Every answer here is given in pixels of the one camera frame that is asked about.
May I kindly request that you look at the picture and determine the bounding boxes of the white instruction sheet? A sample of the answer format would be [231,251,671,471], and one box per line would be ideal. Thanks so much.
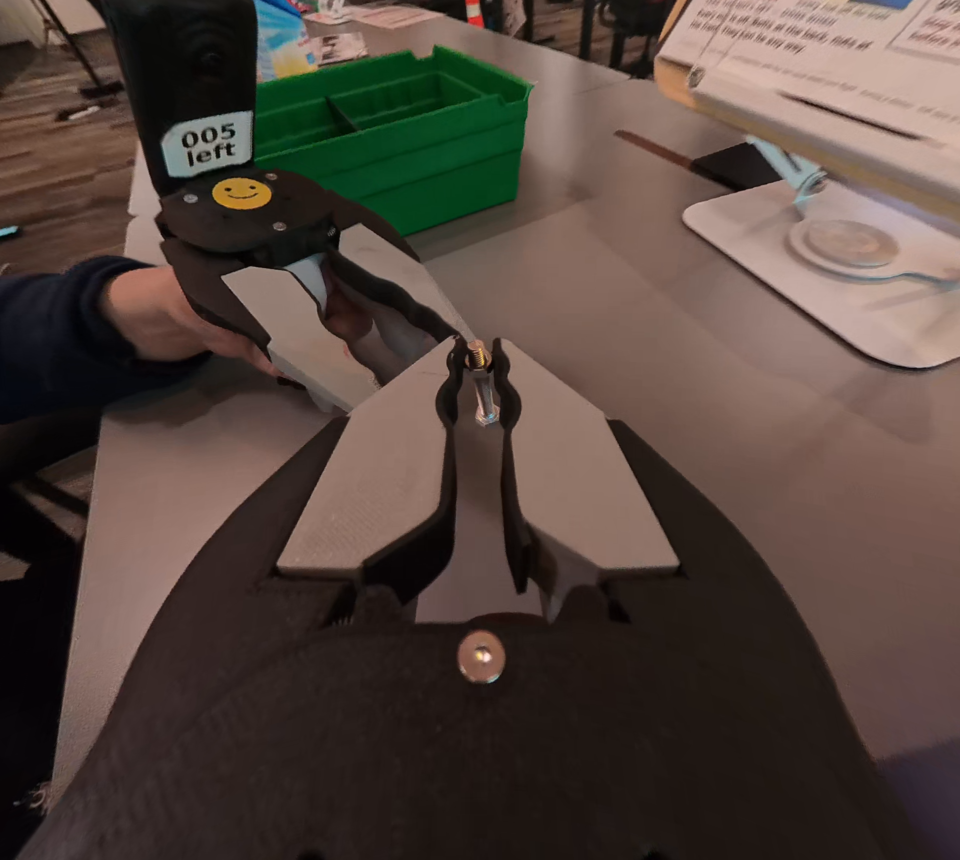
[663,0,960,141]

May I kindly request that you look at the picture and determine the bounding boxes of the blue plastic bin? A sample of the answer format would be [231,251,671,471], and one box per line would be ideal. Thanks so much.
[877,740,960,860]

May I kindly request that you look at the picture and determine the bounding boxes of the loose paper sheets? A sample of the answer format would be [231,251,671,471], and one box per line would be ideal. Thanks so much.
[346,4,445,30]

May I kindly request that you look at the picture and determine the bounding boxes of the black flat block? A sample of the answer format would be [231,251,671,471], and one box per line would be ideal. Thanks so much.
[690,144,792,192]

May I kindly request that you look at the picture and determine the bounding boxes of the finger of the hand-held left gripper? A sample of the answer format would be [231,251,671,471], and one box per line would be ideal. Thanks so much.
[324,221,480,385]
[219,259,391,416]

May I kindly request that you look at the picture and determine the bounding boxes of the person's left forearm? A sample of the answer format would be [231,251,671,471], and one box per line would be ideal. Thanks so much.
[0,255,159,426]

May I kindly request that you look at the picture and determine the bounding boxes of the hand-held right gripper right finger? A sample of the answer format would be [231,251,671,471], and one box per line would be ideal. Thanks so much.
[487,337,681,623]

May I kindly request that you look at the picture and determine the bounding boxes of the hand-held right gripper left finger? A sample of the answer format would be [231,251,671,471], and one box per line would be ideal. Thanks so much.
[276,337,460,606]

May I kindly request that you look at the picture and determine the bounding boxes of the silver bolt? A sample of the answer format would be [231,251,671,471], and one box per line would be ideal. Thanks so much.
[465,339,502,428]

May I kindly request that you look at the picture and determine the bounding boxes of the small printed booklet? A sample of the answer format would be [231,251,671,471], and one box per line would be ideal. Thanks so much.
[311,31,370,66]

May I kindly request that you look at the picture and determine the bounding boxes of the person's left hand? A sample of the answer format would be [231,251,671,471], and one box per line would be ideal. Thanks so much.
[101,262,303,390]

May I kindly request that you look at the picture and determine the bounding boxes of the black pole stand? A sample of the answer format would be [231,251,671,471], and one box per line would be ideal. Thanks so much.
[33,0,125,100]

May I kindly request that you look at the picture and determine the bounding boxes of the green plastic bin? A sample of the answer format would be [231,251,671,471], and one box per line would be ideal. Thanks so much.
[253,44,535,237]

